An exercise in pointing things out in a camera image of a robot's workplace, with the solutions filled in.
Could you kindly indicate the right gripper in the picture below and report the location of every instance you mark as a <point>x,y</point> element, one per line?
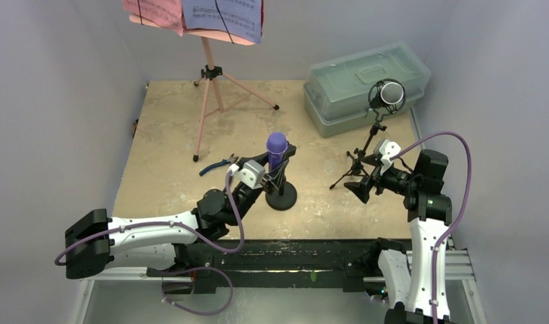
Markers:
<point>372,179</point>

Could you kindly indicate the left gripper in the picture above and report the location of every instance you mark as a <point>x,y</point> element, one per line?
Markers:
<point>272,180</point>

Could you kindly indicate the purple microphone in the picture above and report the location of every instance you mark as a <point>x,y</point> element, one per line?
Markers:
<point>276,147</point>

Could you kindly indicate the black round-base mic stand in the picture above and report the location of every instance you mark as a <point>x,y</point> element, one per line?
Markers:
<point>286,198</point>

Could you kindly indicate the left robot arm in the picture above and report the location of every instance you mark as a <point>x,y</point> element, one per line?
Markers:
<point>97,242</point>

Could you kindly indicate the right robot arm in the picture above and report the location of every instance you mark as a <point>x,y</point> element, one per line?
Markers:
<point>415,280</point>

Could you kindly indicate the black tripod mic stand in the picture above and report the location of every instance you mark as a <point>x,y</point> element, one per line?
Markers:
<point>357,168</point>

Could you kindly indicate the silver condenser microphone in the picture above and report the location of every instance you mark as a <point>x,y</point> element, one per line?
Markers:
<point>386,97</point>

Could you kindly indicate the translucent plastic storage box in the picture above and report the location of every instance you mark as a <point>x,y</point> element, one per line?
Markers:
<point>337,92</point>

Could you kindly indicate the pink music stand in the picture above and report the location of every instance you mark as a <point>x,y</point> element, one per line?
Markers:
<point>209,77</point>

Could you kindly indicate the blue sheet music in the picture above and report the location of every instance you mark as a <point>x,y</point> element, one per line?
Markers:
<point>238,18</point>

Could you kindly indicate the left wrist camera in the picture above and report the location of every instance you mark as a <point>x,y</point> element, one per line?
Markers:
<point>251,174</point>

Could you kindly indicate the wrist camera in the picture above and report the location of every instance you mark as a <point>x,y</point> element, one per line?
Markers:
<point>251,174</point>
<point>384,151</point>

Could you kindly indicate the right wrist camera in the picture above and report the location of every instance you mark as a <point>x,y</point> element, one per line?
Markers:
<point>384,151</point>

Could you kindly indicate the blue-handled pliers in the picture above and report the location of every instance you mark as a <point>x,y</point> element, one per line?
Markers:
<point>224,162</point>

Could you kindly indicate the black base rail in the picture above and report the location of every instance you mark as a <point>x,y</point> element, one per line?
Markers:
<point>348,265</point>

